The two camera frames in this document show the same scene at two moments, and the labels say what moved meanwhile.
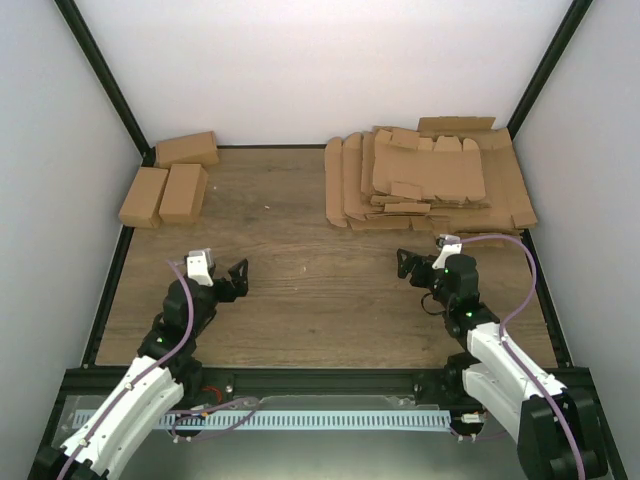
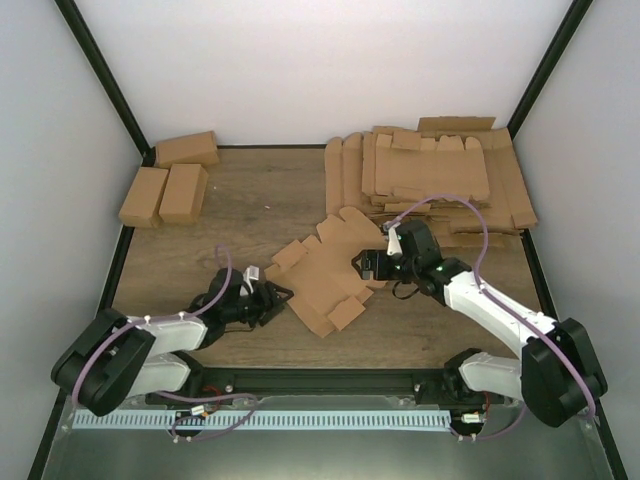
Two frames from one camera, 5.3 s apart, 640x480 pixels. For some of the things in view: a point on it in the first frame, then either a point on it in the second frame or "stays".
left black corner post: [93, 55] stays
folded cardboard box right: [184, 195] stays
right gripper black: [423, 265] to [381, 272]
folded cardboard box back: [191, 149] stays
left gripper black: [241, 285] to [268, 314]
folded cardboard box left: [142, 204] stays
